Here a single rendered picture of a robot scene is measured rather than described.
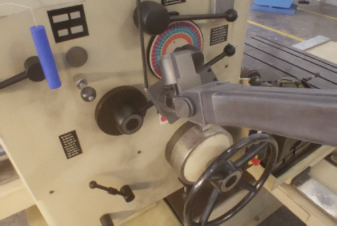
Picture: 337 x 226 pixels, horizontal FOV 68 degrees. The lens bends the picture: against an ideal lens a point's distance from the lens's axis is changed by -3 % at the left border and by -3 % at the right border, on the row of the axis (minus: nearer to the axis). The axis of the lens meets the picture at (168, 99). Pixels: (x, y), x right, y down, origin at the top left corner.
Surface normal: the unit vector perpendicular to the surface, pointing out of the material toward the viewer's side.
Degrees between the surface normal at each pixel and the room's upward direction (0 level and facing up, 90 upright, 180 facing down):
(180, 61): 56
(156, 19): 90
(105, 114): 90
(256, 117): 88
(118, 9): 90
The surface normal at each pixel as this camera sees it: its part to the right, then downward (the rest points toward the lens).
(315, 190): -0.04, -0.82
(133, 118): 0.53, 0.47
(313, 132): -0.83, 0.32
